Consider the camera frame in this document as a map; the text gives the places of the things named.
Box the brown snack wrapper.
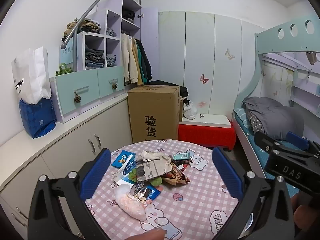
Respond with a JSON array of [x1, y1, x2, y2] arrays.
[[161, 162, 190, 186]]

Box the blue foil packet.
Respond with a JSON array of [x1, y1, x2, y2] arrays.
[[130, 183, 162, 202]]

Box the white plastic bag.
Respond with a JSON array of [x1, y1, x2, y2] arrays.
[[183, 101, 197, 120]]

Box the person's left hand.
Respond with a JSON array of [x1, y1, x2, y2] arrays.
[[126, 228, 167, 240]]

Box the person's right hand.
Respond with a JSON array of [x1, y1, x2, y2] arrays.
[[291, 193, 319, 231]]

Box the teal long snack wrapper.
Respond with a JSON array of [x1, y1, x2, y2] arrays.
[[172, 152, 194, 160]]

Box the purple stair shelf unit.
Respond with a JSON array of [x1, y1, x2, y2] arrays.
[[60, 0, 160, 83]]

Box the hanging jackets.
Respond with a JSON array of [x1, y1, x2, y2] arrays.
[[120, 33, 150, 85]]

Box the white paper shopping bag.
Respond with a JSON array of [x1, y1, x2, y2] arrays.
[[11, 47, 52, 105]]

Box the black clothes pile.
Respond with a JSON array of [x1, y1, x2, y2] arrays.
[[145, 80, 189, 98]]

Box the white blue toothpaste box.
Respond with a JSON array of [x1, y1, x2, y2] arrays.
[[112, 155, 136, 188]]

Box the blue snack wrapper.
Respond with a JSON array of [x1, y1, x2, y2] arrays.
[[111, 150, 136, 168]]

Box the grey folded blanket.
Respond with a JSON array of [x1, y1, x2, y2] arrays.
[[242, 96, 304, 141]]

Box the large cardboard box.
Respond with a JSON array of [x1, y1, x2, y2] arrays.
[[127, 85, 180, 143]]

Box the teal drawer unit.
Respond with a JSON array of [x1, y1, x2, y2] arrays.
[[50, 66, 125, 124]]

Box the white wardrobe doors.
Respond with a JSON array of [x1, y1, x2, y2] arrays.
[[158, 11, 264, 118]]

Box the red storage bench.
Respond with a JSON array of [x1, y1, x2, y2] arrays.
[[178, 113, 236, 150]]

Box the pink checkered tablecloth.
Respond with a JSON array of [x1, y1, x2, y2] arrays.
[[86, 140, 238, 239]]

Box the clear bag pink granules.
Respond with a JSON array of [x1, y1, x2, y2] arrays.
[[114, 185, 146, 222]]

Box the teal bed mattress sheet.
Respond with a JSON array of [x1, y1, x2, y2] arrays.
[[233, 107, 309, 198]]

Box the pine cone right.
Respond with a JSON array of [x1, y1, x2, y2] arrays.
[[112, 83, 118, 90]]

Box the pine cone left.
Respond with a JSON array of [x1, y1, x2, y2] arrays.
[[74, 95, 81, 103]]

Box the teal bunk bed frame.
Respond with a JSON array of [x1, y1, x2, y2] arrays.
[[231, 13, 320, 181]]

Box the pine cone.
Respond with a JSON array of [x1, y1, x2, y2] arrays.
[[74, 95, 81, 103], [112, 83, 118, 90]]

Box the beige low cabinet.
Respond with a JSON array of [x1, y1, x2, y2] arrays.
[[1, 94, 132, 239]]

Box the blue patterned bag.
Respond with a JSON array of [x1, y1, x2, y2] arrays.
[[19, 98, 57, 139]]

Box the metal stair handrail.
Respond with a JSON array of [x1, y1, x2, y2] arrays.
[[59, 0, 143, 72]]

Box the green leaf plush toy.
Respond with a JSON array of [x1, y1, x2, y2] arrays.
[[129, 168, 163, 187]]

